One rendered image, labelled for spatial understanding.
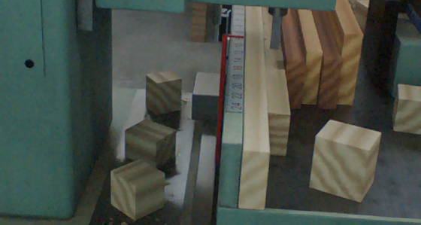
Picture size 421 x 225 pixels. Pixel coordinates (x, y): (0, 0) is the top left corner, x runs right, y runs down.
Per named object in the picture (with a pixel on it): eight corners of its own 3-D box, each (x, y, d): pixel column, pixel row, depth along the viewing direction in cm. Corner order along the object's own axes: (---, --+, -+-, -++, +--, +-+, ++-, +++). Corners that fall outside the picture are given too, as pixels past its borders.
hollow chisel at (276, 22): (279, 49, 70) (283, 0, 68) (270, 49, 70) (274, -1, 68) (278, 46, 70) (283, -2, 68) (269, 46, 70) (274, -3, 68)
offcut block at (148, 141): (175, 156, 80) (177, 129, 78) (155, 169, 77) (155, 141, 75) (145, 144, 82) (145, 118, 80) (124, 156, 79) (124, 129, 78)
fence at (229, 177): (237, 208, 52) (242, 143, 50) (215, 207, 52) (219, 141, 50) (243, -10, 107) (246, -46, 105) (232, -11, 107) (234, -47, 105)
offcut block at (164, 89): (144, 106, 91) (145, 74, 90) (169, 101, 93) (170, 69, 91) (155, 115, 89) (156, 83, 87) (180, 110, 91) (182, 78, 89)
